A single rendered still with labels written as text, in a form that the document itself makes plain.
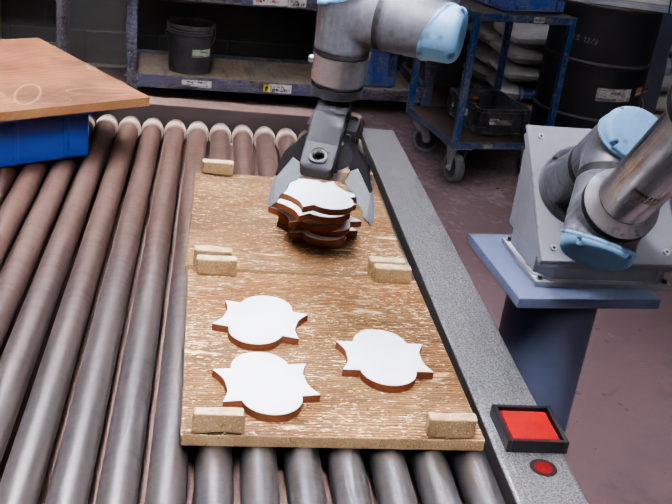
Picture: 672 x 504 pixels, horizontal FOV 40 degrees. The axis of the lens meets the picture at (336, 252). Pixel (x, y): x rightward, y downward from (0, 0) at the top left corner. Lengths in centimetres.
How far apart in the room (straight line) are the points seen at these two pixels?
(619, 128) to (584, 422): 159
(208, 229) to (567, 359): 71
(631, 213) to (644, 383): 193
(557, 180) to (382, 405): 66
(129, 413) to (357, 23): 55
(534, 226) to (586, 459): 126
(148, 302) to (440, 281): 47
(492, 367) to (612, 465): 156
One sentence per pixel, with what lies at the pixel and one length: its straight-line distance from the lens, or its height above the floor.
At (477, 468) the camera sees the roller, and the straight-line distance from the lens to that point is 109.
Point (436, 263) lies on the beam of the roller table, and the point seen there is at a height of 92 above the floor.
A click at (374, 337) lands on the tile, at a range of 125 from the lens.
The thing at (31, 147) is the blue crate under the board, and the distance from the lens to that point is 183.
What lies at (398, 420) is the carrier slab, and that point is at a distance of 111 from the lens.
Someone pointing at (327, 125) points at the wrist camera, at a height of 120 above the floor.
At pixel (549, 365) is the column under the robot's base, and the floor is 70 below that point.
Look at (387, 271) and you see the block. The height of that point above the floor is 96.
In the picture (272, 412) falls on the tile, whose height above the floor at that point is 95.
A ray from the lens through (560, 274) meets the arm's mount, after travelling 168.
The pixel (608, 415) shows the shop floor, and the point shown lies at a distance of 305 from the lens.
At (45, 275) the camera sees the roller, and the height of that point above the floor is 92.
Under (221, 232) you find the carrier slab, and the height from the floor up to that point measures 94.
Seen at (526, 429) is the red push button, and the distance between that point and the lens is 116.
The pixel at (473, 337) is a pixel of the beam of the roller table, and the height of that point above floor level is 91.
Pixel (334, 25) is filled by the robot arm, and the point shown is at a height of 133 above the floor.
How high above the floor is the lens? 156
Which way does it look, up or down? 25 degrees down
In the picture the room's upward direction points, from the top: 7 degrees clockwise
